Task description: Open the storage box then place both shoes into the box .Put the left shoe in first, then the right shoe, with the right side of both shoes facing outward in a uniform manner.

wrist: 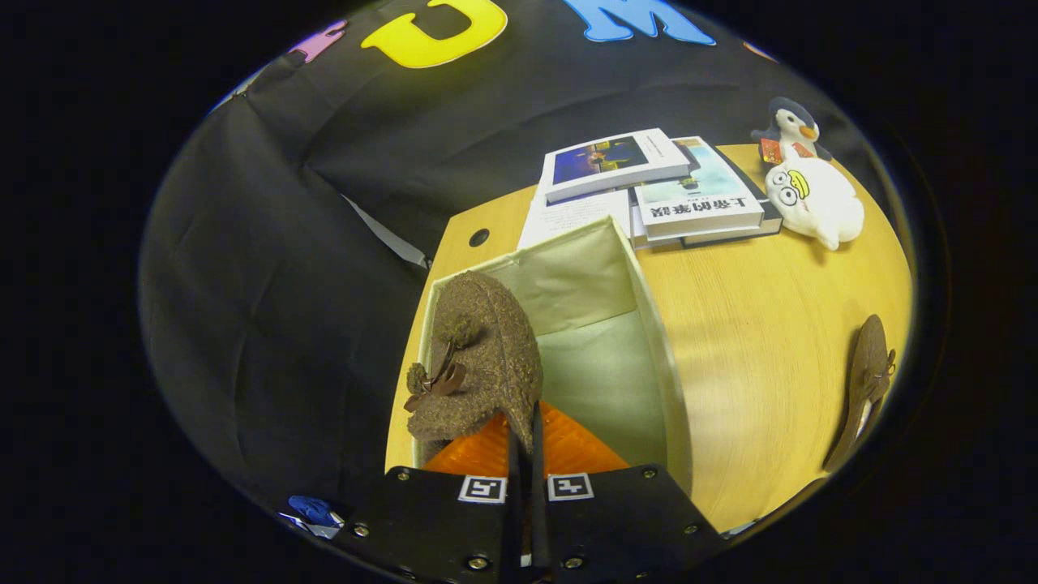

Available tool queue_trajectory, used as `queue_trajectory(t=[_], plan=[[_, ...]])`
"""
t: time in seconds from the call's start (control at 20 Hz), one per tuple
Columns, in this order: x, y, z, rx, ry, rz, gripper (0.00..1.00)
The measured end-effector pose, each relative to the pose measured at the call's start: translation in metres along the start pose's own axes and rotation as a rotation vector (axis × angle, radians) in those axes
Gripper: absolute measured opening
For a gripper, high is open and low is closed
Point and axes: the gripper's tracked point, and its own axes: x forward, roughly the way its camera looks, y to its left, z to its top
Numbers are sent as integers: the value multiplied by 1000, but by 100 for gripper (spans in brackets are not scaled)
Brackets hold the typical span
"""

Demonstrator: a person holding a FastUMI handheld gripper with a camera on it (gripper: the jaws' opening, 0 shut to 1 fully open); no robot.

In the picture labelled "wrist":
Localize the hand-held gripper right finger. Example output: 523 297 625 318
531 401 727 584

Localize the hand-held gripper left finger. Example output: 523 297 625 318
345 410 524 584

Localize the green fabric storage box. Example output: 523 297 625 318
411 215 694 496

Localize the brown fuzzy shoe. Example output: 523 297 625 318
823 314 897 473
403 270 544 467

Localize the black backdrop cloth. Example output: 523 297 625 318
138 0 893 512

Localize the white cover book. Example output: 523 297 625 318
517 191 633 250

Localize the book with pale blue cover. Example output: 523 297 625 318
633 136 765 240

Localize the dark cover book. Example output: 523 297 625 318
681 146 783 248

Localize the book with blue night cover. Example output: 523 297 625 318
541 128 691 204

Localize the white seal plush toy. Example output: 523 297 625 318
765 157 865 251

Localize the grey penguin plush toy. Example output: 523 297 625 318
750 97 834 165

